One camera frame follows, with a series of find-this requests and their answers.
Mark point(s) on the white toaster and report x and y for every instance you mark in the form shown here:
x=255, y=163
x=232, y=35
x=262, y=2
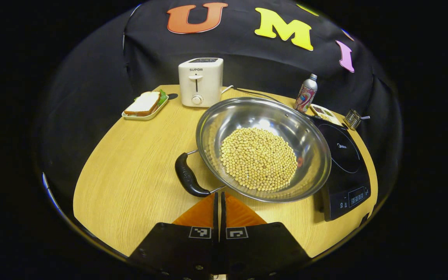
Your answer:
x=208, y=85

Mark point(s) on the black induction cooktop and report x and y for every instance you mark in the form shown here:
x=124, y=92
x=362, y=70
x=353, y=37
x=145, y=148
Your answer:
x=344, y=175

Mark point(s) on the sandwich with lettuce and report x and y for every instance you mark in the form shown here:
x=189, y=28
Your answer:
x=144, y=103

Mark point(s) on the black table grommet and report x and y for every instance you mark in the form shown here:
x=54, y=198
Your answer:
x=172, y=96

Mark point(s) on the white rectangular tray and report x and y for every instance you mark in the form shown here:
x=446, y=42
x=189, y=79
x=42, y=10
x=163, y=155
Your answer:
x=143, y=118

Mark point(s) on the pile of yellow soybeans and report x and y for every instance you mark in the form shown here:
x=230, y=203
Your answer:
x=259, y=159

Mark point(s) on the black backdrop cloth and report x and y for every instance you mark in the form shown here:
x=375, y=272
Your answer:
x=247, y=66

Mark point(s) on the white divided spice dish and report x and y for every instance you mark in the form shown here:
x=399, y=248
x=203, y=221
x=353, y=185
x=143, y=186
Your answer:
x=323, y=112

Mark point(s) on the silver printed metal bottle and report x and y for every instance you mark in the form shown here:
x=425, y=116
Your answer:
x=305, y=95

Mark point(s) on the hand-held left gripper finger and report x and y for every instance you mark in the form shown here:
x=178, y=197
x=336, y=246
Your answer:
x=216, y=214
x=223, y=214

